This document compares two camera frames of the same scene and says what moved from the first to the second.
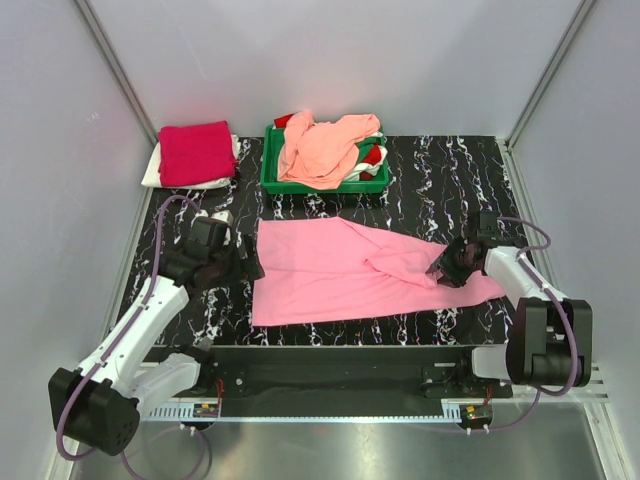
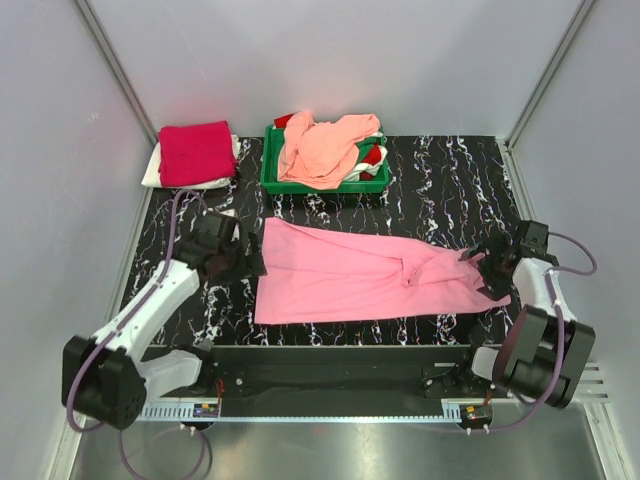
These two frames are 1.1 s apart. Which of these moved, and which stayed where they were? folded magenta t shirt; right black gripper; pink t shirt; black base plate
Moved: right black gripper
Stayed: folded magenta t shirt; pink t shirt; black base plate
